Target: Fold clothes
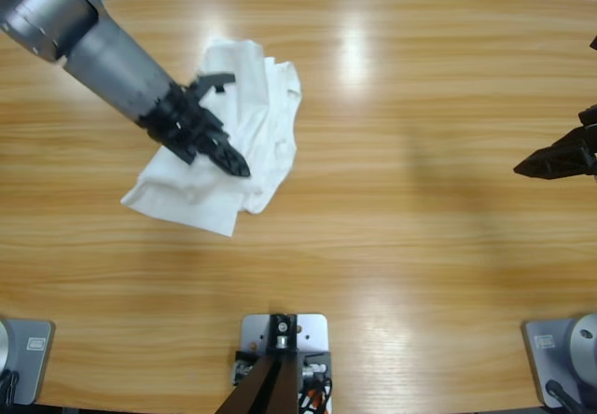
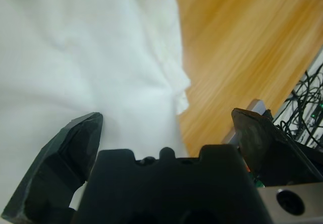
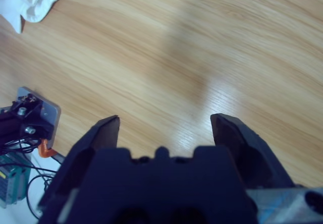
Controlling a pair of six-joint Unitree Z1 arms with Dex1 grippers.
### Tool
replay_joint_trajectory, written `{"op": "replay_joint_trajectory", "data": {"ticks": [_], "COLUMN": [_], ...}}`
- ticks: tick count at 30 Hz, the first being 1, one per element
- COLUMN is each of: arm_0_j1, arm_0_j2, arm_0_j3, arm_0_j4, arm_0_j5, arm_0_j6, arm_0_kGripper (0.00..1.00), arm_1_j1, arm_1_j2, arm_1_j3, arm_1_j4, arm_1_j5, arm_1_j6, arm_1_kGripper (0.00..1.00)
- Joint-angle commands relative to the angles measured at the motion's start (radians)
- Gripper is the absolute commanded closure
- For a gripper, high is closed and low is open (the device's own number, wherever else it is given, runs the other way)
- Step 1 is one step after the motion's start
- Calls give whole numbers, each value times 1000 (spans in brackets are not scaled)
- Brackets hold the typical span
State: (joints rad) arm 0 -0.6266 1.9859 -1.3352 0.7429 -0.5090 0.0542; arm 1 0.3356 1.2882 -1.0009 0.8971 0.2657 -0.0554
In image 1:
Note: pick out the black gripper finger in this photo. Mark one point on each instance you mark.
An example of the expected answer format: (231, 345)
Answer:
(589, 115)
(555, 157)

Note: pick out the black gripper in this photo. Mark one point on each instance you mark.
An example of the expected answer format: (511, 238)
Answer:
(179, 122)

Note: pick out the white t-shirt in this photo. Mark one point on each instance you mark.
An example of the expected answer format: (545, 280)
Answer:
(261, 120)

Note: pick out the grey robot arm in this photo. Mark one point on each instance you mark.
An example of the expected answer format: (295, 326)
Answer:
(84, 45)

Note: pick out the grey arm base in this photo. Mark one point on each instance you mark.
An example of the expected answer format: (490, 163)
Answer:
(32, 372)
(541, 367)

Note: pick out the white label sticker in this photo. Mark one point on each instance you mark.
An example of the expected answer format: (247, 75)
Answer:
(545, 341)
(36, 344)

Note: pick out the white mounting block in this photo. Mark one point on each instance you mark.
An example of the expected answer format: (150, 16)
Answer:
(254, 330)

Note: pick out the silver cylindrical fitting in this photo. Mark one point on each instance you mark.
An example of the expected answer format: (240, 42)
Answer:
(240, 369)
(313, 371)

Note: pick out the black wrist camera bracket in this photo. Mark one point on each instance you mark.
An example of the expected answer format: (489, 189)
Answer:
(594, 42)
(212, 82)

